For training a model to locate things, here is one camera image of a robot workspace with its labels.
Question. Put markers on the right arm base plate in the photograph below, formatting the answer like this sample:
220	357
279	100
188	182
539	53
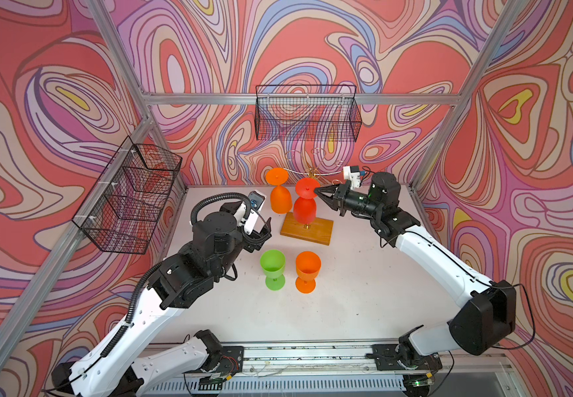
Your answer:
391	357

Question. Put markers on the black wire basket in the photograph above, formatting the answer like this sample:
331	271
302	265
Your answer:
307	113
124	218

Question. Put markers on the wooden rack base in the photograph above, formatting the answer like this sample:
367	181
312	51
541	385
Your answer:
319	231

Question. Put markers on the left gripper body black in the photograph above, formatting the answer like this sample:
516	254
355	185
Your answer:
252	241

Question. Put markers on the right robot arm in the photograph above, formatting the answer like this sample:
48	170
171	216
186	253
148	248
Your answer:
487	309

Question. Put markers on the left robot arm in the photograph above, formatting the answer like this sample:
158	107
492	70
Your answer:
222	227

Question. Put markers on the red wine glass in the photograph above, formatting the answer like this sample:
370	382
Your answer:
305	207

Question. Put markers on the black wire basket back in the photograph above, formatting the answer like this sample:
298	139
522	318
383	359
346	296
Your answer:
307	113

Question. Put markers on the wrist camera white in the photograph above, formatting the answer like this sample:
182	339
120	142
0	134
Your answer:
257	201
354	175

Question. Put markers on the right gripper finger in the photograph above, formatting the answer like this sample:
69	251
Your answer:
330	201
330	190

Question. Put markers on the aluminium mounting rail front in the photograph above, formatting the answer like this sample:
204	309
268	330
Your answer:
333	369

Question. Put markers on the green wine glass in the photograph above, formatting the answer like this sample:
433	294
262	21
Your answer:
273	265

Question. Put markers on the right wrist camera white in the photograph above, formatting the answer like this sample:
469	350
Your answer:
354	175

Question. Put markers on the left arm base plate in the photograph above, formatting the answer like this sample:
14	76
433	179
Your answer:
211	377

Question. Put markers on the black wire basket left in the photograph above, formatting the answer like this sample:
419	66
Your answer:
124	218

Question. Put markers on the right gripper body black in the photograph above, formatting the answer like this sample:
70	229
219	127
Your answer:
356	203

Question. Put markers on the orange wine glass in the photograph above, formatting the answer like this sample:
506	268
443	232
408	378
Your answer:
308	265
280	198

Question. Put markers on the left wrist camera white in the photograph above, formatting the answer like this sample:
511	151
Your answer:
257	201

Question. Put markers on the gold wire glass rack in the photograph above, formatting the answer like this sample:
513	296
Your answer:
312	170

